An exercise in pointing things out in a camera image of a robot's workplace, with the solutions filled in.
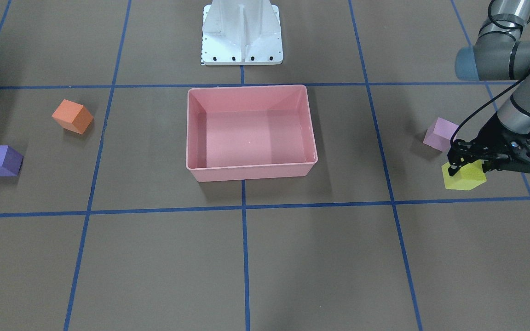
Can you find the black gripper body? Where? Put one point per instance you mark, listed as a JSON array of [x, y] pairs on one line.
[[491, 133]]

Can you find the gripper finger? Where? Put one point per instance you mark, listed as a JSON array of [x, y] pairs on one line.
[[459, 155]]

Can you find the yellow foam block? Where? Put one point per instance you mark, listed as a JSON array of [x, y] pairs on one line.
[[467, 178]]

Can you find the pink foam block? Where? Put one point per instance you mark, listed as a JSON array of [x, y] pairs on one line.
[[439, 134]]

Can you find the orange foam block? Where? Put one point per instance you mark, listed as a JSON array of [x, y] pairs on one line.
[[73, 116]]

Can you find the purple foam block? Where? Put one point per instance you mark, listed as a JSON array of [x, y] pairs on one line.
[[10, 161]]

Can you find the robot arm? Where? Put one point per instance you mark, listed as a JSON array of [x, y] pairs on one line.
[[499, 54]]

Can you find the pink plastic bin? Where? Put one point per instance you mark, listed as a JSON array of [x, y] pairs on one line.
[[249, 132]]

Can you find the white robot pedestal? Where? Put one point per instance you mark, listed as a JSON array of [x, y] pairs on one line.
[[241, 33]]

